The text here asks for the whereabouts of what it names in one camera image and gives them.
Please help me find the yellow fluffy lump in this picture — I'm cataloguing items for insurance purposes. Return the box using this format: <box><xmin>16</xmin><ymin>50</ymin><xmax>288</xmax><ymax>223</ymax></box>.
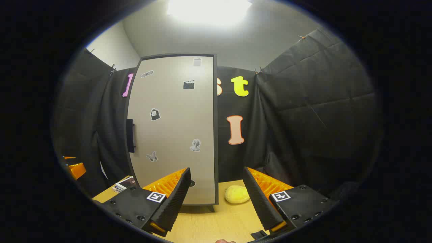
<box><xmin>224</xmin><ymin>185</ymin><xmax>250</xmax><ymax>204</ymax></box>

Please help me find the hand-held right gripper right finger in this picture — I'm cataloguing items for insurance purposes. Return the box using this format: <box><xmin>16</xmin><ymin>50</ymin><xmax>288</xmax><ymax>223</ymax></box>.
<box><xmin>243</xmin><ymin>166</ymin><xmax>338</xmax><ymax>237</ymax></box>

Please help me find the black door handle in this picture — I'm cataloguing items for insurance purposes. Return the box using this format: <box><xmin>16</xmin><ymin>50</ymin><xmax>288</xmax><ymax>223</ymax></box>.
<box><xmin>126</xmin><ymin>119</ymin><xmax>136</xmax><ymax>153</ymax></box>

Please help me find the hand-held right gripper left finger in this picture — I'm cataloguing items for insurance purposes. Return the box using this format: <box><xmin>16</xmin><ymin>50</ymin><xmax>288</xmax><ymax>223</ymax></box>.
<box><xmin>101</xmin><ymin>168</ymin><xmax>192</xmax><ymax>237</ymax></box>

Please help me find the black backdrop cloth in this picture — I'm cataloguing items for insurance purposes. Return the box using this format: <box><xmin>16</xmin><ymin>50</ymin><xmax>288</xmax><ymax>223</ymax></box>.
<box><xmin>54</xmin><ymin>29</ymin><xmax>380</xmax><ymax>203</ymax></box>

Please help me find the ceiling light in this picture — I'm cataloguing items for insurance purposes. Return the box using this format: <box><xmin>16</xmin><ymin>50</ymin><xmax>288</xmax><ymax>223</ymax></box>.
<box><xmin>167</xmin><ymin>0</ymin><xmax>253</xmax><ymax>26</ymax></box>

